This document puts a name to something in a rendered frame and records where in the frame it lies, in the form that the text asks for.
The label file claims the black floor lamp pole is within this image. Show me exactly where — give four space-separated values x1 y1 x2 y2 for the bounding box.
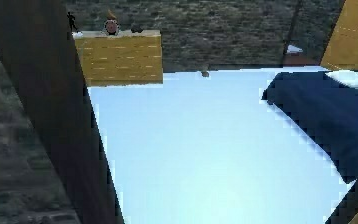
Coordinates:
281 0 305 66

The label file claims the low brown side table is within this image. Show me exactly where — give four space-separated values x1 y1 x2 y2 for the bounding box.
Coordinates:
282 44 321 67

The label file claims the small black figurine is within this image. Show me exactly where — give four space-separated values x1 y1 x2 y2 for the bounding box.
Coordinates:
66 11 79 34

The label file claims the yellow wooden chest of drawers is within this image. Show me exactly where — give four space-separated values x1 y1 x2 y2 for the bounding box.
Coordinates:
72 29 164 88

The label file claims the yellow wooden cupboard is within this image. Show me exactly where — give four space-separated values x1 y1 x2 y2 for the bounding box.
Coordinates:
320 0 358 72

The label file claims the bed with navy blue blanket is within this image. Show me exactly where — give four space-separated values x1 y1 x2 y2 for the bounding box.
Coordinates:
261 70 358 185

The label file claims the white pillow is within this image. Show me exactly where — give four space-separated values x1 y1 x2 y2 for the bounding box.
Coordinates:
324 69 358 90

